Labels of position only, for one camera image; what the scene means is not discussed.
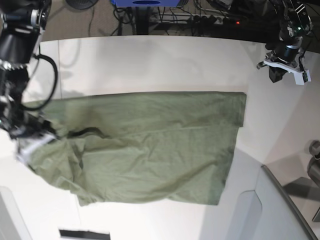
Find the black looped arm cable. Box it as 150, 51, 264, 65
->
21, 53, 59, 112

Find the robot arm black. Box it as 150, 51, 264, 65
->
0, 0, 58, 140
263, 0, 312, 85

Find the black power strip red light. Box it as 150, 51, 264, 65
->
192, 15, 242, 26

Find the white label with black strip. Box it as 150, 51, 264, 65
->
59, 229, 111, 240

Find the grey metal stand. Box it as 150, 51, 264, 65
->
261, 140, 320, 240

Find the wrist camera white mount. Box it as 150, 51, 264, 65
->
15, 133, 57, 165
256, 50, 311, 86

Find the black fan base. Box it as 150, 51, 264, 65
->
65, 0, 99, 10

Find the blue box with oval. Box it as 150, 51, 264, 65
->
111, 0, 180, 7

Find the olive green t-shirt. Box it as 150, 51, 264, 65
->
25, 91, 247, 206

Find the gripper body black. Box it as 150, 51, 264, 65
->
273, 41, 302, 63
22, 113, 56, 138

